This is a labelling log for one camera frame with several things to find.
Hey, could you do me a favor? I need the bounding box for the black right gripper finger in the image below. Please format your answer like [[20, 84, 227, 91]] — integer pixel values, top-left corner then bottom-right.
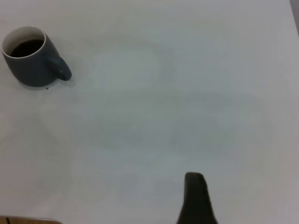
[[175, 172, 218, 224]]

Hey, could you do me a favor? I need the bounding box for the dark grey ceramic mug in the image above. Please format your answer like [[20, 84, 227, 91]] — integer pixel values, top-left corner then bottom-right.
[[1, 25, 72, 88]]

